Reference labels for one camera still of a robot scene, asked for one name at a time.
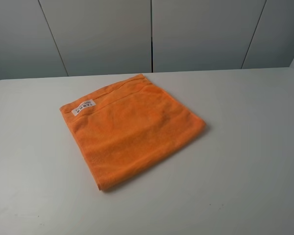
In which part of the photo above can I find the orange towel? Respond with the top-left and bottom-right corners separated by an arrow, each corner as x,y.
60,74 -> 206,191

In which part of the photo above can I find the white towel label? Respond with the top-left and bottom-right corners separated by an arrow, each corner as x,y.
71,99 -> 96,116

